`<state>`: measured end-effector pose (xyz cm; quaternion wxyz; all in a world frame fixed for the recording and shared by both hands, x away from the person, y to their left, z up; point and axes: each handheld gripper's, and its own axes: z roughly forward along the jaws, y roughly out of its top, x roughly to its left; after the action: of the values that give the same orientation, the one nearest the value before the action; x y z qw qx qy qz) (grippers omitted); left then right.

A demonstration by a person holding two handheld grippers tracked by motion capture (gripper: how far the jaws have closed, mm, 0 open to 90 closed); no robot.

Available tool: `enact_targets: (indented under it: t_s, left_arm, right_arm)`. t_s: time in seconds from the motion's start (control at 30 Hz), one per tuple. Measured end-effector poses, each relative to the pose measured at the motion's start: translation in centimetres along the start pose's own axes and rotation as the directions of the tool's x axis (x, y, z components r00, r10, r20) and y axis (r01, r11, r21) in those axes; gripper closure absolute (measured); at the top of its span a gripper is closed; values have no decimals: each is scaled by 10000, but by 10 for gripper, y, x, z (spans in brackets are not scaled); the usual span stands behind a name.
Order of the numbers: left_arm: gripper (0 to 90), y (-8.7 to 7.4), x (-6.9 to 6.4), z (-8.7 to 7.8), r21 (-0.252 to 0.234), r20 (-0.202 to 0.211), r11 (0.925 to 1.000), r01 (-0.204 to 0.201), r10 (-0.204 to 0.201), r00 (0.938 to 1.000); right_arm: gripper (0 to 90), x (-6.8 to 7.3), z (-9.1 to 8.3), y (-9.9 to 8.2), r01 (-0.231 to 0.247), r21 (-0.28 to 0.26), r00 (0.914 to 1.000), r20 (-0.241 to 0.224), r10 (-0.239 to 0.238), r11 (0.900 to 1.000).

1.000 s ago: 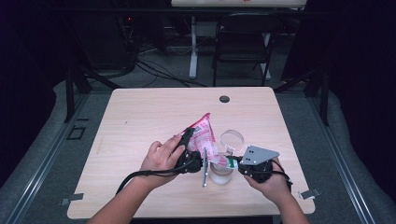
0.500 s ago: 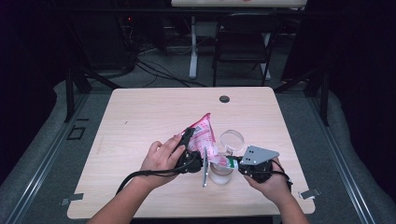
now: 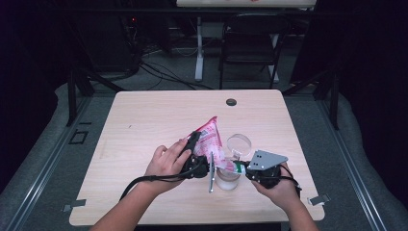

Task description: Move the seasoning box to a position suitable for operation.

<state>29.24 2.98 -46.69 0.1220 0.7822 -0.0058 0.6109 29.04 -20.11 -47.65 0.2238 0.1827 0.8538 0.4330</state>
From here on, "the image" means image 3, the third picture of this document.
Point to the clear plastic jar with lid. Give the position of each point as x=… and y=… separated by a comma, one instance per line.
x=227, y=183

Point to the white background desk top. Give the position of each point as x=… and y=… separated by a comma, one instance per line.
x=224, y=3

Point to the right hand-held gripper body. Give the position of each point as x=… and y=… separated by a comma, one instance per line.
x=266, y=173

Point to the aluminium floor rail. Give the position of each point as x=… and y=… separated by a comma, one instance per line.
x=29, y=194
x=364, y=192

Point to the black folding chair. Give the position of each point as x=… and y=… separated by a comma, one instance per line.
x=247, y=61

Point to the black computer tower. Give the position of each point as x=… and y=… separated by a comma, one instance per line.
x=106, y=45

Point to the person's right hand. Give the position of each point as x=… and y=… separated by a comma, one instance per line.
x=284, y=194

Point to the white desk leg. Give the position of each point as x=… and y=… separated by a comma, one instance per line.
x=199, y=64

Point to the person's left hand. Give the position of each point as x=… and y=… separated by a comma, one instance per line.
x=165, y=170

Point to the black metal stand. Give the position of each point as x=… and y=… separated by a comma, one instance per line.
x=335, y=106
x=72, y=99

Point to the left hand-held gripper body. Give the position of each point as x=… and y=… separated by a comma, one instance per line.
x=197, y=168

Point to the pink and white snack bag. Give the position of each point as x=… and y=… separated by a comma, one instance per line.
x=210, y=141

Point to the dark curtain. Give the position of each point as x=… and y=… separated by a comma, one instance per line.
x=25, y=96
x=378, y=96

